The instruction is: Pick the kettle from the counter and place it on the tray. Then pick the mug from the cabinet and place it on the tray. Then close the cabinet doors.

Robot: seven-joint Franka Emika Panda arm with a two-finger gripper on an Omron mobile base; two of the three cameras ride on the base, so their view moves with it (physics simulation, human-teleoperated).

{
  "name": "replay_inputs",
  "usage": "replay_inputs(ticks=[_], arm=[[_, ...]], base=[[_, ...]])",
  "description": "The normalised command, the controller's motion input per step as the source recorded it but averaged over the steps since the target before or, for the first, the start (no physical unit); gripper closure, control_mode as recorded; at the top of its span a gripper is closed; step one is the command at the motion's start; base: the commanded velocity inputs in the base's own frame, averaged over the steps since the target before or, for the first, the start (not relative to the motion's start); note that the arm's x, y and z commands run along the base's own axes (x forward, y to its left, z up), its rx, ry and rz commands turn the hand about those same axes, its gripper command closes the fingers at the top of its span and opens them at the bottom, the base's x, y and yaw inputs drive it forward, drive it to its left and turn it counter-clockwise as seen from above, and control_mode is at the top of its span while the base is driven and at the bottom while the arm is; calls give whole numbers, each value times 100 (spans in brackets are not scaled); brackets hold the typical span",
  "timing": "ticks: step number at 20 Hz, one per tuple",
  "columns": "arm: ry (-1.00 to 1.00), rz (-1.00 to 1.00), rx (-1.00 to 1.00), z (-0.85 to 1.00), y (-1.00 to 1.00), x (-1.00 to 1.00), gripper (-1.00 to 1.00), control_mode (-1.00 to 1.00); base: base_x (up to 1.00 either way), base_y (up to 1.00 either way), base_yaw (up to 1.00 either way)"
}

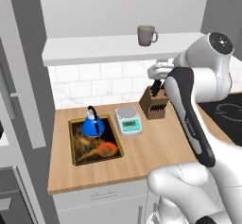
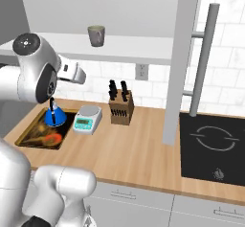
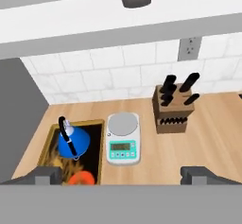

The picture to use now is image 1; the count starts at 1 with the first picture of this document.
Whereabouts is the white open wall cabinet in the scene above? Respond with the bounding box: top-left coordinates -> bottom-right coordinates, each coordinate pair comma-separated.
41,0 -> 211,68

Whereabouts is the wooden knife block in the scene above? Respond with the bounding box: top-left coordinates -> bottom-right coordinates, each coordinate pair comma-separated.
138,79 -> 170,121

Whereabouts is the grey tall appliance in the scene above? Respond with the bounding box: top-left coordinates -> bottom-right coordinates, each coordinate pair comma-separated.
0,38 -> 25,169

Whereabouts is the grey cabinet door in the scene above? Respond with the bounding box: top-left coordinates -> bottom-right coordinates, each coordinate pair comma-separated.
0,0 -> 47,150
199,0 -> 242,47

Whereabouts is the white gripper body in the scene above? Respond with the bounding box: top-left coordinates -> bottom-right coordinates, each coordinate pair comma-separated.
147,58 -> 176,81

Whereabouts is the silver drawer handle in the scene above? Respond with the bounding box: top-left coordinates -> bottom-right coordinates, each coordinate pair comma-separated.
90,191 -> 118,201

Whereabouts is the grey mug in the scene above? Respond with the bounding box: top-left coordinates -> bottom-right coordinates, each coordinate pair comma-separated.
136,25 -> 160,48

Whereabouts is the white kitchen scale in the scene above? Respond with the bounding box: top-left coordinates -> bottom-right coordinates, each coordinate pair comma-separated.
113,105 -> 144,137

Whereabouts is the dark painted tray, gold frame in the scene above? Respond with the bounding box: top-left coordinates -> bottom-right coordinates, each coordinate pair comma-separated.
67,114 -> 125,167

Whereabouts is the silver cupboard door handle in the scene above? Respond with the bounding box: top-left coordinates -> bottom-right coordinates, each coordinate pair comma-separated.
137,204 -> 144,224

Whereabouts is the dark grey oven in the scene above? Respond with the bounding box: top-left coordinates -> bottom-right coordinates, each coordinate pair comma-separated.
0,165 -> 37,224

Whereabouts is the blue kettle with black handle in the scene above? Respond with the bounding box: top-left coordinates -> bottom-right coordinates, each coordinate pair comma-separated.
80,105 -> 106,139

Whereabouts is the black hob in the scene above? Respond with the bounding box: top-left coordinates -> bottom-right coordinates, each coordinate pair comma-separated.
197,92 -> 242,147

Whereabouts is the white drawer front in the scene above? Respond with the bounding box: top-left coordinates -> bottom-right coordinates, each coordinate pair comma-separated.
51,178 -> 153,214

